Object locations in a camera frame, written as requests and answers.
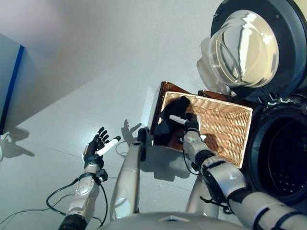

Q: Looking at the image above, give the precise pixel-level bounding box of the silver robot left leg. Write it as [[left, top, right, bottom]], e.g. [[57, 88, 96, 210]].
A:
[[109, 128, 147, 221]]

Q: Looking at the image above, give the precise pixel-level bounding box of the long black garment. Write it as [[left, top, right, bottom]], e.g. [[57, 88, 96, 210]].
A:
[[153, 95, 191, 146]]

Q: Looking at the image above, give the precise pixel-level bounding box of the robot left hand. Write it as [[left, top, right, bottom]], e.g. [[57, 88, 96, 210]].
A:
[[83, 126, 122, 168]]

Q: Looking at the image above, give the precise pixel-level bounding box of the round glass washing machine door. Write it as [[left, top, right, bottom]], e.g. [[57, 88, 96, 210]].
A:
[[196, 0, 307, 103]]

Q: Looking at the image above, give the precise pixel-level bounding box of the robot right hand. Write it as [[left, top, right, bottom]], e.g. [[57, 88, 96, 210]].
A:
[[169, 113, 202, 132]]

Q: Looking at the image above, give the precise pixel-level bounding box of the grey robot torso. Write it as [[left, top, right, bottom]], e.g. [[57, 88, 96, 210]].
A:
[[95, 212, 248, 230]]

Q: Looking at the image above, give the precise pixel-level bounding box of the grey panel with dark edge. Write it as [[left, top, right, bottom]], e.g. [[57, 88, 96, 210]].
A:
[[0, 33, 26, 136]]

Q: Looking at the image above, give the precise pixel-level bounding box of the silver robot right leg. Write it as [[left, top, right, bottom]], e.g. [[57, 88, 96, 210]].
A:
[[186, 172, 221, 219]]

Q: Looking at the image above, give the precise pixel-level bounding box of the white floor cable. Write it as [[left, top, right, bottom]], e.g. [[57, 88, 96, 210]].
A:
[[115, 141, 131, 158]]

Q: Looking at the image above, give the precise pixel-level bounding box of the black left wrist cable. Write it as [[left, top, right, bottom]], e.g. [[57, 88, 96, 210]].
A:
[[46, 177, 108, 227]]

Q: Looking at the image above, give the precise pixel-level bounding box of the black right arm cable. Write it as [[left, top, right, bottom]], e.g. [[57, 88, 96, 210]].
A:
[[181, 148, 235, 215]]

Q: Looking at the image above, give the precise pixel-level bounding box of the white and beige shelf cabinet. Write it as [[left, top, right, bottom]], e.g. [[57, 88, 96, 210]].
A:
[[294, 0, 307, 17]]

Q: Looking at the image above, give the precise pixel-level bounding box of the white rounded object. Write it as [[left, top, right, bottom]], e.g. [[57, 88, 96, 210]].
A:
[[0, 133, 10, 165]]

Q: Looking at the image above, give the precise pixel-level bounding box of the silver robot leg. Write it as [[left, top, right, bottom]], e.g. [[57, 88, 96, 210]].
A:
[[186, 172, 221, 219], [109, 128, 147, 221]]

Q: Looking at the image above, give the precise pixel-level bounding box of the thin grey floor cable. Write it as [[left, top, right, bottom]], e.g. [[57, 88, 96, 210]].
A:
[[0, 208, 69, 225]]

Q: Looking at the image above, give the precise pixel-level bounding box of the rectangular wicker laundry basket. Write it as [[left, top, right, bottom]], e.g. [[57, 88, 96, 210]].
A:
[[152, 91, 254, 168]]

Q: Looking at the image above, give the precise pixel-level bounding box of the dark grey washing machine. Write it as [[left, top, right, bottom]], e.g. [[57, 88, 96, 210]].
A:
[[239, 93, 307, 207]]

